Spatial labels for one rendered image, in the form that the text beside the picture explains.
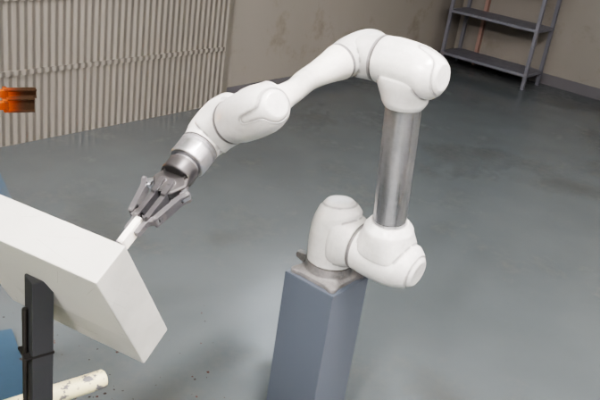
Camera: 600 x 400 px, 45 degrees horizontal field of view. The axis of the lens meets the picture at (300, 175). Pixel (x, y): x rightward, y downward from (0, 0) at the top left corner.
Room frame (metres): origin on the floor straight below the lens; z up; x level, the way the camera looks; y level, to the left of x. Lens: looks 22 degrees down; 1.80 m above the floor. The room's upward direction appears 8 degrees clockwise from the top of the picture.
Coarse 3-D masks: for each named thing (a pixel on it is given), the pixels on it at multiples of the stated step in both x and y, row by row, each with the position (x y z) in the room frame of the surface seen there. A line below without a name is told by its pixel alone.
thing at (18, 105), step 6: (24, 96) 2.18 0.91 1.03; (30, 96) 2.19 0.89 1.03; (0, 102) 2.13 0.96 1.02; (6, 102) 2.12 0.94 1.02; (12, 102) 2.15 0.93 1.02; (18, 102) 2.16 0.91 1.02; (24, 102) 2.17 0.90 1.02; (30, 102) 2.18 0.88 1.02; (0, 108) 2.12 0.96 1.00; (6, 108) 2.12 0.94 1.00; (12, 108) 2.15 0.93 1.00; (18, 108) 2.16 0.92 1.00; (24, 108) 2.17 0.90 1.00; (30, 108) 2.18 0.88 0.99
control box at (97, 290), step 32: (0, 224) 1.09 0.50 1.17; (32, 224) 1.09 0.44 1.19; (64, 224) 1.08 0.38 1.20; (0, 256) 1.11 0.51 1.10; (32, 256) 1.03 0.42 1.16; (64, 256) 1.02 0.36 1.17; (96, 256) 1.02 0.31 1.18; (128, 256) 1.04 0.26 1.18; (64, 288) 1.06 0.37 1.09; (96, 288) 0.99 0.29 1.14; (128, 288) 1.05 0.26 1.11; (64, 320) 1.16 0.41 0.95; (96, 320) 1.08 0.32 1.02; (128, 320) 1.05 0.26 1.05; (160, 320) 1.14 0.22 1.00; (128, 352) 1.10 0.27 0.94
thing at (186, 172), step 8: (168, 160) 1.45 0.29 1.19; (176, 160) 1.44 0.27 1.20; (184, 160) 1.44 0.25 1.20; (168, 168) 1.44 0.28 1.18; (176, 168) 1.43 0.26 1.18; (184, 168) 1.43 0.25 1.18; (192, 168) 1.44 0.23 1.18; (160, 176) 1.44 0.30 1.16; (168, 176) 1.43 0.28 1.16; (176, 176) 1.43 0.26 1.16; (184, 176) 1.43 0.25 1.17; (192, 176) 1.44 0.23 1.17; (176, 184) 1.41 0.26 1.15; (184, 184) 1.41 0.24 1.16; (160, 192) 1.40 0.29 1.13; (176, 192) 1.40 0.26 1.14
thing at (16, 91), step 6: (0, 90) 2.24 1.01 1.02; (6, 90) 2.23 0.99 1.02; (12, 90) 2.25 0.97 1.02; (18, 90) 2.26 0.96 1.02; (24, 90) 2.27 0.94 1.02; (30, 90) 2.28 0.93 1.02; (36, 90) 2.29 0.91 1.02; (0, 96) 2.23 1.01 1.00; (6, 96) 2.23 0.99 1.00; (12, 96) 2.25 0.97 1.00; (18, 96) 2.26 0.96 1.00; (36, 96) 2.29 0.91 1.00
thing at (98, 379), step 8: (80, 376) 1.37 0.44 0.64; (88, 376) 1.38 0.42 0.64; (96, 376) 1.38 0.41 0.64; (104, 376) 1.39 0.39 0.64; (56, 384) 1.33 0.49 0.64; (64, 384) 1.34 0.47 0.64; (72, 384) 1.34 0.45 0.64; (80, 384) 1.35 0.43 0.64; (88, 384) 1.36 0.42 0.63; (96, 384) 1.37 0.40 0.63; (104, 384) 1.38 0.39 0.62; (56, 392) 1.31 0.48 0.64; (64, 392) 1.32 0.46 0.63; (72, 392) 1.33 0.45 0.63; (80, 392) 1.34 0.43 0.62; (88, 392) 1.36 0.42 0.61
